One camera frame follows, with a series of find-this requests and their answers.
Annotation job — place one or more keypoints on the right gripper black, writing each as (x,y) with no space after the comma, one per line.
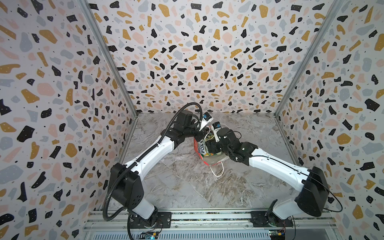
(217,142)

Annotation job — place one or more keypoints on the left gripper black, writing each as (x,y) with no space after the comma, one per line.
(201,134)

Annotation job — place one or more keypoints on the red paper bag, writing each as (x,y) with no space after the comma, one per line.
(215,162)

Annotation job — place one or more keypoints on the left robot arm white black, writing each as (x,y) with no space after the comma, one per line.
(126,191)

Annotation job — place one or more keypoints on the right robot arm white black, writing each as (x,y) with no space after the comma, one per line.
(311,185)

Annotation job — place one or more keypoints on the right circuit board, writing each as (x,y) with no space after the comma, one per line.
(277,235)

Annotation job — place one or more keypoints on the circuit board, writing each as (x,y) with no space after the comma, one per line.
(277,235)
(148,235)

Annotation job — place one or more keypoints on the left circuit board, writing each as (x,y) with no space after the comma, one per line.
(148,235)

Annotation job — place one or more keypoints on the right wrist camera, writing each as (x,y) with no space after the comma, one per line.
(215,128)

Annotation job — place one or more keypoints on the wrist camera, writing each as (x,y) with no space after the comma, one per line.
(207,118)
(215,128)

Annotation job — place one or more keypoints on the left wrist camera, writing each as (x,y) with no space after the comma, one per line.
(207,118)

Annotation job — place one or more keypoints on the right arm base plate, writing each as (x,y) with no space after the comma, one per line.
(263,219)

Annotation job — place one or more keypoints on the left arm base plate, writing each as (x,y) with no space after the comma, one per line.
(159,220)

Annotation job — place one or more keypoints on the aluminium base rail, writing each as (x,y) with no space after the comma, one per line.
(213,224)

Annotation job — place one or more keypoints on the left corner aluminium post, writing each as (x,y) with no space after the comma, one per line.
(102,16)

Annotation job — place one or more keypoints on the corner aluminium post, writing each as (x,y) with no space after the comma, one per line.
(333,10)
(102,16)

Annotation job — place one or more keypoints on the right corner aluminium post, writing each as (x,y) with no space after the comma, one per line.
(333,10)

